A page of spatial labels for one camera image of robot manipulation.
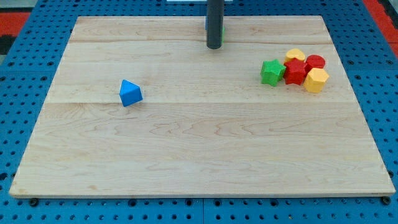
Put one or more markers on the red cylinder block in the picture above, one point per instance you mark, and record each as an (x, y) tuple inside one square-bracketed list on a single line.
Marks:
[(314, 61)]

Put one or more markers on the yellow heart block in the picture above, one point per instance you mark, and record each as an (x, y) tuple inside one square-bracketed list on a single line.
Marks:
[(294, 53)]

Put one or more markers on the green block behind rod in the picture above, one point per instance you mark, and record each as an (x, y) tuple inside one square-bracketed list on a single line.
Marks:
[(223, 33)]

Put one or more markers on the yellow hexagon block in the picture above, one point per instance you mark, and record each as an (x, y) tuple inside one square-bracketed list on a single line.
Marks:
[(316, 80)]

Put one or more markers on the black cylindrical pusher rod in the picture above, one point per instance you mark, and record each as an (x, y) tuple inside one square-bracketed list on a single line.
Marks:
[(214, 23)]

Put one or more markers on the green star block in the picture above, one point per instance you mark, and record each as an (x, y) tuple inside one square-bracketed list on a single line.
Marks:
[(272, 72)]

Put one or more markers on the light wooden board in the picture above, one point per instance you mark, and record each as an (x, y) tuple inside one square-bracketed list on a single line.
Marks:
[(206, 127)]

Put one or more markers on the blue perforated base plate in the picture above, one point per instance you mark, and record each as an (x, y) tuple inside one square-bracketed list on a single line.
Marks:
[(31, 62)]

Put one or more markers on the red star block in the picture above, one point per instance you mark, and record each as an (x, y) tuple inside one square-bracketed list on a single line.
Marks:
[(294, 72)]

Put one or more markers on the blue triangle block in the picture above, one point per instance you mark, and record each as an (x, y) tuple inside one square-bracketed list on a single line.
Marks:
[(130, 93)]

